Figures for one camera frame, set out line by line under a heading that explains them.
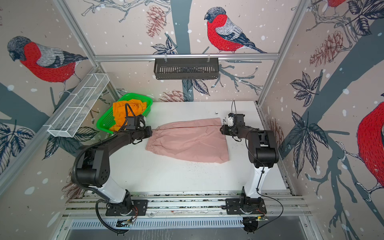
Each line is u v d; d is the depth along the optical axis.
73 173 0.42
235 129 0.78
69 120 0.71
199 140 0.98
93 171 0.47
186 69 1.07
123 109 1.09
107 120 1.05
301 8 0.73
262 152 0.52
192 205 0.76
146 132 0.86
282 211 0.67
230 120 0.95
